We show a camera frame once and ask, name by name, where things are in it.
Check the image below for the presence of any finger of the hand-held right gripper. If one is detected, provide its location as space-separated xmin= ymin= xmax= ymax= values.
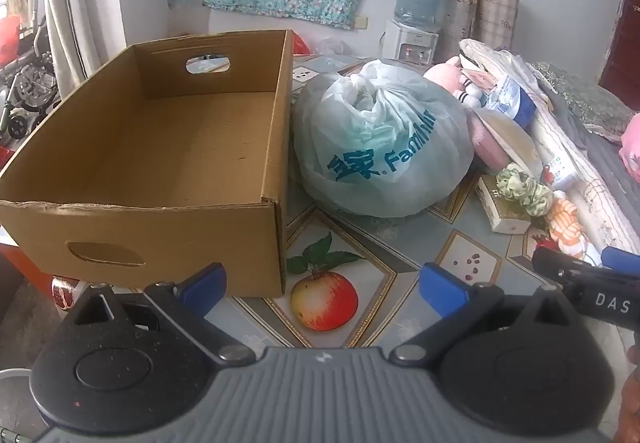
xmin=531 ymin=248 xmax=640 ymax=325
xmin=601 ymin=247 xmax=640 ymax=276

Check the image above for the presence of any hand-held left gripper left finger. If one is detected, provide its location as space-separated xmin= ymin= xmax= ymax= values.
xmin=62 ymin=263 xmax=258 ymax=366

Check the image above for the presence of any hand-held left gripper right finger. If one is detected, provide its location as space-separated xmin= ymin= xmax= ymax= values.
xmin=390 ymin=263 xmax=581 ymax=366

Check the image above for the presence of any orange striped cloth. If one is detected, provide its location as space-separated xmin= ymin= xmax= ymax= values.
xmin=545 ymin=190 xmax=588 ymax=259

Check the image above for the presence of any brown cardboard box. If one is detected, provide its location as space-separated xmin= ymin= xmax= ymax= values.
xmin=0 ymin=29 xmax=295 ymax=299

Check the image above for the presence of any translucent plastic bag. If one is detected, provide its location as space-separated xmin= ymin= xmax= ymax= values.
xmin=291 ymin=59 xmax=475 ymax=218

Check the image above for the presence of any white blue carton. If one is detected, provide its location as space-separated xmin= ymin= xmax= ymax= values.
xmin=487 ymin=74 xmax=539 ymax=130

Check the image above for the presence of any pink plush toy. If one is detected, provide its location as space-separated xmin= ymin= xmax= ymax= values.
xmin=422 ymin=55 xmax=545 ymax=174

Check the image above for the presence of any person's right forearm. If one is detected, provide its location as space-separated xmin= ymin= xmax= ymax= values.
xmin=617 ymin=333 xmax=640 ymax=443

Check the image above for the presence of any fruit print tablecloth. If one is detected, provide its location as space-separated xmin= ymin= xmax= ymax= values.
xmin=50 ymin=54 xmax=638 ymax=359

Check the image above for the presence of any folded white quilt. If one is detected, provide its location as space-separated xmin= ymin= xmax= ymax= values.
xmin=459 ymin=39 xmax=640 ymax=269

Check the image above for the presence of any small cream box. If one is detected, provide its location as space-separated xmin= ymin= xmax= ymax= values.
xmin=474 ymin=174 xmax=532 ymax=235

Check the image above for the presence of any white red packet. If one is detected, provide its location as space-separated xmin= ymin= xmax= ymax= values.
xmin=546 ymin=150 xmax=583 ymax=191

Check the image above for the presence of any green floral scrunchie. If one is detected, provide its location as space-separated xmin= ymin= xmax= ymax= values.
xmin=495 ymin=163 xmax=555 ymax=218

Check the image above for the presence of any pink dotted pillow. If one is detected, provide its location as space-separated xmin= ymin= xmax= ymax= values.
xmin=619 ymin=112 xmax=640 ymax=184

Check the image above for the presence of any green patterned cushion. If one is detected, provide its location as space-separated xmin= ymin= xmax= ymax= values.
xmin=530 ymin=62 xmax=636 ymax=144

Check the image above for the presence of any dark red door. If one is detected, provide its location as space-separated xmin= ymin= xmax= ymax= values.
xmin=597 ymin=0 xmax=640 ymax=114

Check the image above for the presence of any crumpled clear plastic bag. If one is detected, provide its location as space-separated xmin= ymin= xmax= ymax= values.
xmin=314 ymin=37 xmax=347 ymax=56

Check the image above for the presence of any checked patterned board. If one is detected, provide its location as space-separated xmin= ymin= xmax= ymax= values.
xmin=472 ymin=0 xmax=521 ymax=51

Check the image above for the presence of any floral patterned board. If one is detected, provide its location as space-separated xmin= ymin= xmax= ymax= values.
xmin=444 ymin=0 xmax=481 ymax=44

